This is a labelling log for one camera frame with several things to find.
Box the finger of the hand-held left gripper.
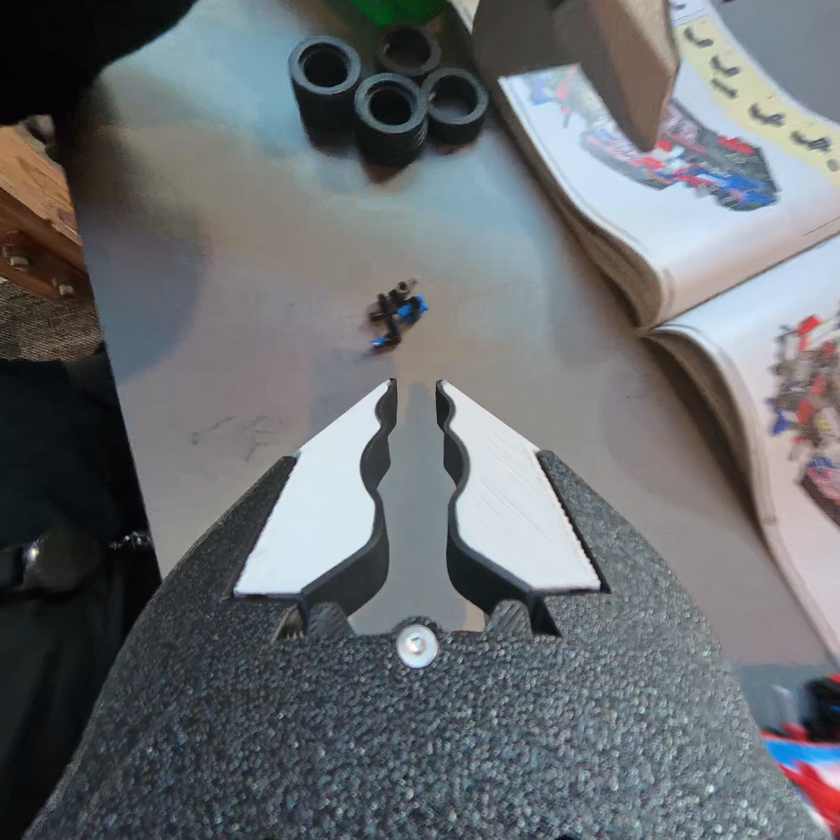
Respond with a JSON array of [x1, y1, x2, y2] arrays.
[[556, 0, 681, 153], [472, 0, 580, 80]]

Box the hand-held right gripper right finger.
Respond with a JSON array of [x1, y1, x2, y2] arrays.
[[435, 378, 602, 636]]

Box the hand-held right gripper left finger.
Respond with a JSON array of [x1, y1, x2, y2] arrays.
[[233, 378, 400, 634]]

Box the black connector with blue pin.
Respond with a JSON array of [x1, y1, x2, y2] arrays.
[[369, 295, 404, 349]]

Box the toy brick race car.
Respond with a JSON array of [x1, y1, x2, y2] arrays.
[[758, 675, 840, 840]]

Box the grey desk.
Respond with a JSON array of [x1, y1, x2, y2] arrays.
[[72, 0, 840, 723]]

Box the green plastic bin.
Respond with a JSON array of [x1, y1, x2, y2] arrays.
[[341, 0, 450, 28]]

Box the ribbed black rubber tyre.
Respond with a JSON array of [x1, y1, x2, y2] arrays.
[[354, 72, 431, 168]]

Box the open building instruction book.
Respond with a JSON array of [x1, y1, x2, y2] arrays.
[[453, 0, 840, 651]]

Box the person's black clothing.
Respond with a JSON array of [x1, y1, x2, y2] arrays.
[[0, 354, 161, 840]]

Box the wooden furniture piece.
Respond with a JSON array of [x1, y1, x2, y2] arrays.
[[0, 125, 89, 299]]

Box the black lanyard with badge reel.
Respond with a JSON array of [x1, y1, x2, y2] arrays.
[[0, 525, 155, 595]]

